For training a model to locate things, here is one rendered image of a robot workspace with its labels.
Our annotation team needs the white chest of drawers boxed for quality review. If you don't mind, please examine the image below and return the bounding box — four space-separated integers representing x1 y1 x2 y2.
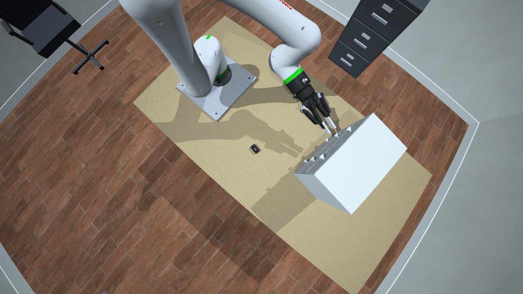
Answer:
294 113 407 214

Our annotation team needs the grey drawer front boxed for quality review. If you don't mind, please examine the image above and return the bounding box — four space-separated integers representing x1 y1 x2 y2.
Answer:
295 152 320 173
300 148 330 173
334 116 369 146
324 128 347 149
307 144 343 173
316 134 335 152

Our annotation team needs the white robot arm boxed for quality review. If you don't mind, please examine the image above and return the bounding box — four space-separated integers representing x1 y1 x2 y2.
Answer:
119 0 321 98

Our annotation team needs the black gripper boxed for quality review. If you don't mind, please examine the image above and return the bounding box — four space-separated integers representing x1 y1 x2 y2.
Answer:
296 84 336 134

